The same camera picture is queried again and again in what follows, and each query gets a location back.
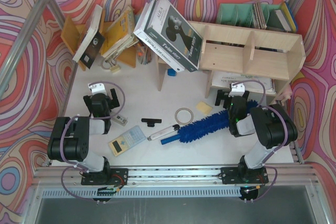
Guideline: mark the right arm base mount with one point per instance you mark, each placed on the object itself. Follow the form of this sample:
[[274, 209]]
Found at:
[[235, 175]]

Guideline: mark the yellow grey calculator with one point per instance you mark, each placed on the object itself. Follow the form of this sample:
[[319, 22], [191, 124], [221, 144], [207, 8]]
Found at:
[[127, 140]]

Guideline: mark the blue microfiber duster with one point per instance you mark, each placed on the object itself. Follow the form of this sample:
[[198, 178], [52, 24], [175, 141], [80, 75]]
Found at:
[[210, 124]]

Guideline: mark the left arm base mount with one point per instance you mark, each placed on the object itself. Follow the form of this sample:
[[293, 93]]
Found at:
[[113, 176]]

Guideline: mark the white black marker pen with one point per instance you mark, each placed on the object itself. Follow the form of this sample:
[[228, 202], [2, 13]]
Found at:
[[163, 132]]

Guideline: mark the blue yellow book in organizer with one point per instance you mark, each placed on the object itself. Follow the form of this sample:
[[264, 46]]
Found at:
[[286, 15]]

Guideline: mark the black T-shaped plastic part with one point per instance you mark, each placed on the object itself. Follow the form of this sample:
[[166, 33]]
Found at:
[[150, 122]]

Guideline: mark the pen cup with pencils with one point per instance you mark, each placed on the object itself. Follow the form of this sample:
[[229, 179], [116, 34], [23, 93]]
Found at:
[[143, 54]]

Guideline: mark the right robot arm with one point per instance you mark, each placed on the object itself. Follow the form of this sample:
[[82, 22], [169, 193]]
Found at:
[[271, 124]]

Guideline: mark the yellow books stack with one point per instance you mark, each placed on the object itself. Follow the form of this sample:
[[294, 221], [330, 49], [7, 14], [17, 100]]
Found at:
[[119, 35]]

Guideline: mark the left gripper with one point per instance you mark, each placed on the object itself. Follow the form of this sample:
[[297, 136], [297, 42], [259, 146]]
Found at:
[[99, 99]]

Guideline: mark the light wooden bookshelf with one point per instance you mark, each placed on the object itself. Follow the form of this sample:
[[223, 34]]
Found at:
[[253, 52]]

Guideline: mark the blue pencil sharpener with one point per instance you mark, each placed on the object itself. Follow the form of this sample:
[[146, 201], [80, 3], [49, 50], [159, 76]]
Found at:
[[171, 72]]

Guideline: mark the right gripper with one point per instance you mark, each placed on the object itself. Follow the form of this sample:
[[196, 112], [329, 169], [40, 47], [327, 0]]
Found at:
[[231, 98]]

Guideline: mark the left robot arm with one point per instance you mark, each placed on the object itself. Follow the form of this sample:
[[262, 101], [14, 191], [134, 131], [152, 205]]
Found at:
[[69, 140]]

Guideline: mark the yellow sticky note pad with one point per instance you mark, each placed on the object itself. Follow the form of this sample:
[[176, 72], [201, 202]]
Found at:
[[204, 108]]

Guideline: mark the green desk organizer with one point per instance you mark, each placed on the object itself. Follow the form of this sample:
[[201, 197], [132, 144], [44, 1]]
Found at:
[[257, 15]]

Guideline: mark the white black leaning book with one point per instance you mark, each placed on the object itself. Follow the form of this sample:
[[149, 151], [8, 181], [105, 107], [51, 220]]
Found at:
[[90, 39]]

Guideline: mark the masking tape roll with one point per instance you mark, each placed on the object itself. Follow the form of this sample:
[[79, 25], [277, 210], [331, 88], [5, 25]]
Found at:
[[184, 116]]

